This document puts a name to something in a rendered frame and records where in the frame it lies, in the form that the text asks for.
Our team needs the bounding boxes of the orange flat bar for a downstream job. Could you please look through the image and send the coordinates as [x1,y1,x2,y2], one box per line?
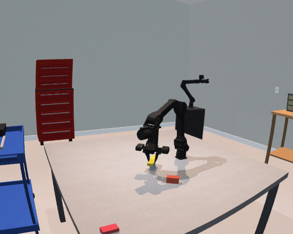
[166,175,179,184]

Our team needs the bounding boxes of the red rectangular block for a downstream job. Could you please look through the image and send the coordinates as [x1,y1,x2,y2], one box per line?
[100,223,119,234]

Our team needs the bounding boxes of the yellow bar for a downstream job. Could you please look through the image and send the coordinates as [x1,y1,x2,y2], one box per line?
[147,155,155,167]

